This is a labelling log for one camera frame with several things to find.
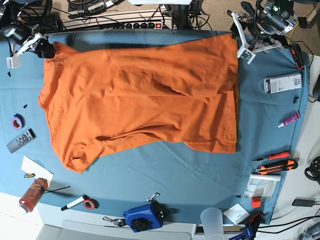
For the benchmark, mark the teal tablecloth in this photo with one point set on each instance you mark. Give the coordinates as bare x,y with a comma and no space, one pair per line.
188,181

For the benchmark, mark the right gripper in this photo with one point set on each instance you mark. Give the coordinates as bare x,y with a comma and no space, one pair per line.
30,39

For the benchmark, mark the purple tape roll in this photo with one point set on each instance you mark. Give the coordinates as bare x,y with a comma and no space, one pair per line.
18,122

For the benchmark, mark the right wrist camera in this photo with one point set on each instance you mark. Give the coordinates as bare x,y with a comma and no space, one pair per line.
13,62

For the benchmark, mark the clear bit set case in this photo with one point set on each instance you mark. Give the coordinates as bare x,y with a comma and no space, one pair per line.
282,83

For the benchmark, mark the blue clamp device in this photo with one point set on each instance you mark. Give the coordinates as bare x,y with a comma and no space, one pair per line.
146,217

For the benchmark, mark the white marker pen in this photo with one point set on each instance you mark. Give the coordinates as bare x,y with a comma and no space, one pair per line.
74,202

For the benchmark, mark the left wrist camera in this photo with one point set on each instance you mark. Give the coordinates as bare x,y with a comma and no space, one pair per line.
246,56

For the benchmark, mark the red tape roll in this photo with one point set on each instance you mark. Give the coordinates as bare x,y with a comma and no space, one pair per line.
90,204

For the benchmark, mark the translucent plastic cup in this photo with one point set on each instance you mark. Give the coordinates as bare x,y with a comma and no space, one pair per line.
212,223

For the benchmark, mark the small AA battery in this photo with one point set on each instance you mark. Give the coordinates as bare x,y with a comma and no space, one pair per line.
29,175

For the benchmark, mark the white paper card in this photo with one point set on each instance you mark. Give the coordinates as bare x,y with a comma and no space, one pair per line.
31,167

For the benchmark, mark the orange black screwdriver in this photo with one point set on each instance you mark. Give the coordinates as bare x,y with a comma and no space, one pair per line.
280,155

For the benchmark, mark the white booklet card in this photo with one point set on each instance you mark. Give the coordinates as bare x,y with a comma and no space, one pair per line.
236,214

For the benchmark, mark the black cable tie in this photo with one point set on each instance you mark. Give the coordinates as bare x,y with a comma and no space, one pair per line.
58,189

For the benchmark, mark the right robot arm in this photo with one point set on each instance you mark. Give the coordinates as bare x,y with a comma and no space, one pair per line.
10,11

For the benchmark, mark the small orange block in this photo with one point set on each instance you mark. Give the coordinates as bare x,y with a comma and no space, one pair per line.
256,202

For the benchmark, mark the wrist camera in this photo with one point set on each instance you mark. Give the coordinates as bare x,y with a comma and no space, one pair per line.
13,62
246,56

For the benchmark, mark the blue bar clamp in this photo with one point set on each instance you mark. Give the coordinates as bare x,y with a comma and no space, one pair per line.
249,232

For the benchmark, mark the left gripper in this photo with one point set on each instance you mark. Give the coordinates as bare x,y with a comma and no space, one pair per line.
259,29

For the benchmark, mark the red drink can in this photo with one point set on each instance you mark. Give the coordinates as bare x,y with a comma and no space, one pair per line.
32,195

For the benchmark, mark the white power strip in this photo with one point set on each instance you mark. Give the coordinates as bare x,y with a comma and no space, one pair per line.
136,20

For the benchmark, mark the black round device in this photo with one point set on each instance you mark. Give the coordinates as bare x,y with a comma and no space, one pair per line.
313,171

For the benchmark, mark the orange black tool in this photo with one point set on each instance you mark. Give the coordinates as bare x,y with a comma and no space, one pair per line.
297,55

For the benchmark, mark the orange t-shirt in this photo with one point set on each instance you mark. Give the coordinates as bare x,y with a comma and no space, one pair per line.
105,101

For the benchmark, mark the clear plastic packet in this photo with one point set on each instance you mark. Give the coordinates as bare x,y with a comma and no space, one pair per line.
261,185

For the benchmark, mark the black power adapter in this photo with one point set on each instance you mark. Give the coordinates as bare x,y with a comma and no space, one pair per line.
301,202

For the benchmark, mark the orange black utility knife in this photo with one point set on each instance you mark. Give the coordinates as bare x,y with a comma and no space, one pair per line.
279,166

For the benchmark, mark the purple glue tube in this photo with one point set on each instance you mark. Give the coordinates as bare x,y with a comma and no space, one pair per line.
290,119

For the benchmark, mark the grey remote control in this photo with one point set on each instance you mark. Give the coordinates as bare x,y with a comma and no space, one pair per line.
21,140

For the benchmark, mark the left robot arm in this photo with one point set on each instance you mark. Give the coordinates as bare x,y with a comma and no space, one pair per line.
287,4

